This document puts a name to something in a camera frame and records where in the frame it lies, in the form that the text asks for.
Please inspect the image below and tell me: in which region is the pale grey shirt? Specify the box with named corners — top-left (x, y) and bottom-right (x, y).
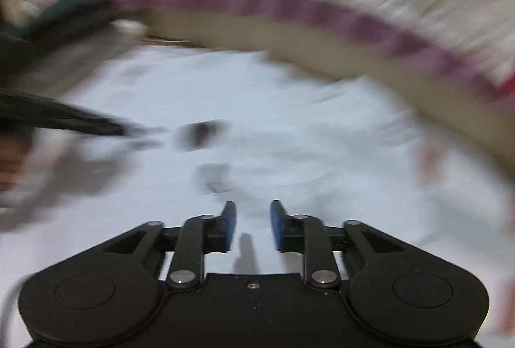
top-left (24, 44), bottom-right (427, 280)

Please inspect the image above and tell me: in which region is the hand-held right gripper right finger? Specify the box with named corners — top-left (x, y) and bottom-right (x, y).
top-left (270, 200), bottom-right (405, 289)

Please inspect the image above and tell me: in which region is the beige bed frame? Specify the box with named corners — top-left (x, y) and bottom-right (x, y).
top-left (143, 8), bottom-right (515, 172)

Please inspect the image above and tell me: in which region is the dark grey folded sweater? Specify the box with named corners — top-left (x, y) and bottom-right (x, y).
top-left (0, 24), bottom-right (57, 91)

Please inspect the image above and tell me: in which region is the dark teal folded garment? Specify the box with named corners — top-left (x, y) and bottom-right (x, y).
top-left (0, 0), bottom-right (121, 47)

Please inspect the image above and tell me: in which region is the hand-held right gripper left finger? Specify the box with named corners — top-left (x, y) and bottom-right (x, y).
top-left (102, 201), bottom-right (237, 289)

